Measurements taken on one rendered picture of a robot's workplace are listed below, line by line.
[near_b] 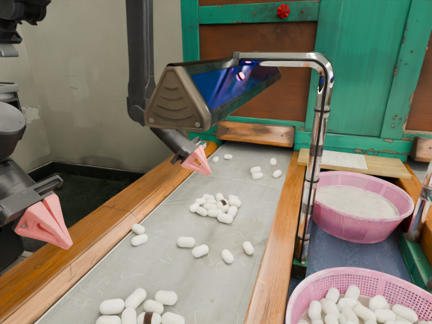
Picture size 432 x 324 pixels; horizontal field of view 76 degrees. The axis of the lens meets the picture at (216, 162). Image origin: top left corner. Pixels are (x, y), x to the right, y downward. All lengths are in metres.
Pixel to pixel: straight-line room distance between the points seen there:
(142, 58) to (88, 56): 1.80
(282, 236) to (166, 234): 0.25
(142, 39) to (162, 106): 0.43
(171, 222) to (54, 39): 2.24
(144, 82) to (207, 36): 0.47
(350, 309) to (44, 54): 2.71
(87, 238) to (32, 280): 0.12
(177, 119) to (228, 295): 0.32
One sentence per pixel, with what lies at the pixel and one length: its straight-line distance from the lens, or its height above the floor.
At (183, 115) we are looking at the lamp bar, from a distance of 0.31.
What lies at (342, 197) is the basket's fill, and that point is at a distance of 0.86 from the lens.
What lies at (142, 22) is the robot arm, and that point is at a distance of 0.74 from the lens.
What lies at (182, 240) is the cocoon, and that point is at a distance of 0.60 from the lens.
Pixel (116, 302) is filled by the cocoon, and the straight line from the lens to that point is 0.51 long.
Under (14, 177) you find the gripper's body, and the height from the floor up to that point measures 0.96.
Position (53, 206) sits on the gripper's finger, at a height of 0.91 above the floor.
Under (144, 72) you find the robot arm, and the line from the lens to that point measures 0.74.
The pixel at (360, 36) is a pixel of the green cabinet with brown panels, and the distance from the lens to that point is 1.07.
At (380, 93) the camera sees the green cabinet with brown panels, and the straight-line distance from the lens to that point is 1.09.
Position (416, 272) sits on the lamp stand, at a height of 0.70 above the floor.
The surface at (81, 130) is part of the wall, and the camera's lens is 2.75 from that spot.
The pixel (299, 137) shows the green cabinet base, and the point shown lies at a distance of 1.10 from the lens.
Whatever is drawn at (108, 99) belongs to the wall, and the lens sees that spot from 2.48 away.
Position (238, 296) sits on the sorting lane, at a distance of 0.52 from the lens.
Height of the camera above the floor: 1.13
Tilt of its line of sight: 22 degrees down
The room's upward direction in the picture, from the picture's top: straight up
